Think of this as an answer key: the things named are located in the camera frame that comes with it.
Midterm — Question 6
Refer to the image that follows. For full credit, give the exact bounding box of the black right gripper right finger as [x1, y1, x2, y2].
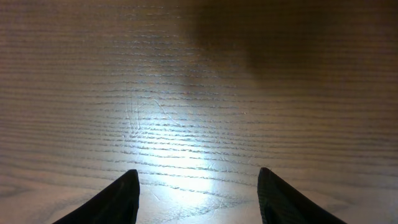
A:
[257, 167, 345, 224]

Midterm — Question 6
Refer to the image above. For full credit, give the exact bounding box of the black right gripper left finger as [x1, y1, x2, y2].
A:
[54, 169, 140, 224]

